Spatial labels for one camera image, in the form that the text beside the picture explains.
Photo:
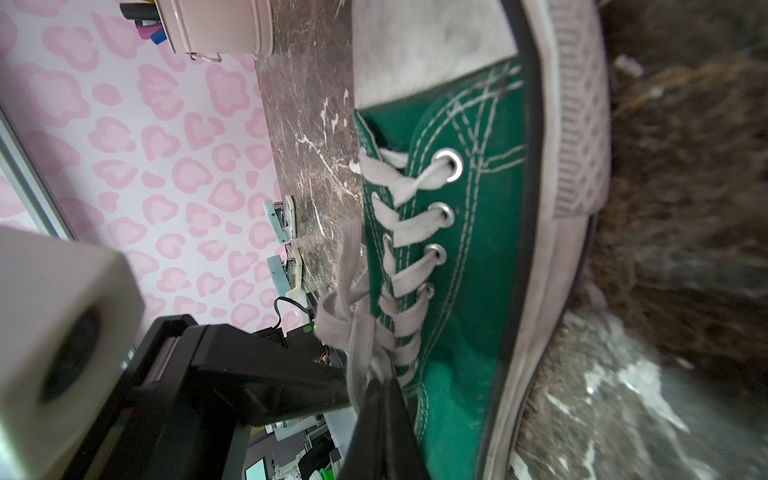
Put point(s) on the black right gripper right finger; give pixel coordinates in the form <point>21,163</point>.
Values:
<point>402,455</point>

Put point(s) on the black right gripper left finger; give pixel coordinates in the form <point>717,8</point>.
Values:
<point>364,459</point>

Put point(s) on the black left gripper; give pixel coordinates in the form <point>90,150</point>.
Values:
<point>175,411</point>

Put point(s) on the white shoelace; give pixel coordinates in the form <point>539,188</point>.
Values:
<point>343,321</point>

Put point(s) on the green canvas sneaker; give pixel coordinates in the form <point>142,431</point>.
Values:
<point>520,90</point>

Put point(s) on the light blue device lower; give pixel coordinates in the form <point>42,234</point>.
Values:
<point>287,274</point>

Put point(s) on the light blue device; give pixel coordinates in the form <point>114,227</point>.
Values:
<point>287,274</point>
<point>281,216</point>

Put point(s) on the light blue device upper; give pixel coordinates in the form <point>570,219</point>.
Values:
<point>281,216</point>

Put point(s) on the pink pen cup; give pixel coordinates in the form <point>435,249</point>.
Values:
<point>207,29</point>

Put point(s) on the coloured pens bundle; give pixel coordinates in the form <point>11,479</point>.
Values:
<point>146,17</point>

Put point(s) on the aluminium frame post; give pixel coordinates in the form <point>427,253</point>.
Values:
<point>30,186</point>

